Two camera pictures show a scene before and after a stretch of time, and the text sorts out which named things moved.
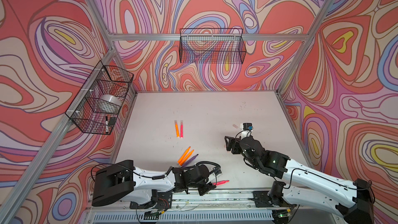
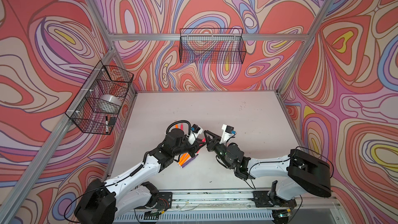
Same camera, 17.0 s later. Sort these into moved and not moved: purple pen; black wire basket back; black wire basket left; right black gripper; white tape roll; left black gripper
Moved: right black gripper; left black gripper
Not moved: black wire basket back; black wire basket left; purple pen; white tape roll
